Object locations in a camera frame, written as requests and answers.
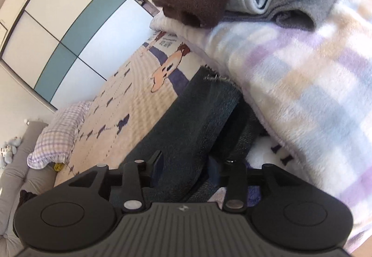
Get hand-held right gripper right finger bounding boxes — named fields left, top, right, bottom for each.
left=208, top=156, right=302, bottom=214

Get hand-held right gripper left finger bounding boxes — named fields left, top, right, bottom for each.
left=67, top=150, right=164, bottom=214

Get dark blue jeans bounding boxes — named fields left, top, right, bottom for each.
left=110, top=66, right=269, bottom=208

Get cream mouse-print blanket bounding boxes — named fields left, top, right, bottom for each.
left=54, top=28, right=303, bottom=205

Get purple checked pillow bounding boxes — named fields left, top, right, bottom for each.
left=27, top=101, right=93, bottom=170

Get pastel checked fleece blanket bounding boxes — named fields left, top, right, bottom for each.
left=149, top=0, right=372, bottom=257

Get dark cloth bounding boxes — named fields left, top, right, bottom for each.
left=19, top=189, right=37, bottom=208

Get small pale plush toy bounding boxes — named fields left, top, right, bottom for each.
left=0, top=135, right=22, bottom=170

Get white and teal wardrobe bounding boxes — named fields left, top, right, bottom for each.
left=0, top=0, right=157, bottom=112

